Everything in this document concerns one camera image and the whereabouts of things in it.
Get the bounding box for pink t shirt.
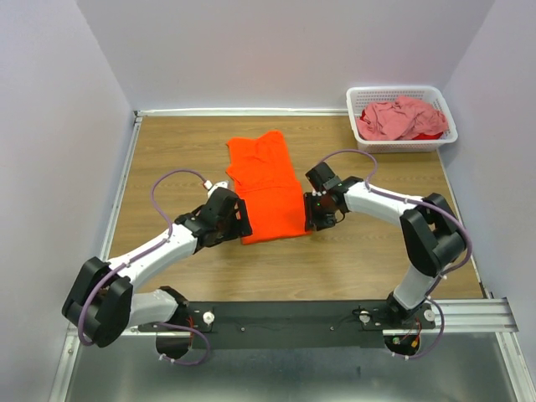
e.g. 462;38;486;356
356;95;449;142

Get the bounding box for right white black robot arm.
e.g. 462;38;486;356
304;162;469;328

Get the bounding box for white plastic basket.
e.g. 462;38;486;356
346;85;458;153

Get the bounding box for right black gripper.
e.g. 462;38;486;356
302;191;336;231

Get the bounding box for red t shirt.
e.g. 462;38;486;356
412;132;443;141

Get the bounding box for aluminium front rail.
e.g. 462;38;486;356
66;297;520;338

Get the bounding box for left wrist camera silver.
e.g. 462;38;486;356
203;180;229;198

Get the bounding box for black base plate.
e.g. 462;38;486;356
139;300;438;357

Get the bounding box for orange t shirt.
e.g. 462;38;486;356
226;131;308;245

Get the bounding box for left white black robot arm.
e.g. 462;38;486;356
61;186;252;348

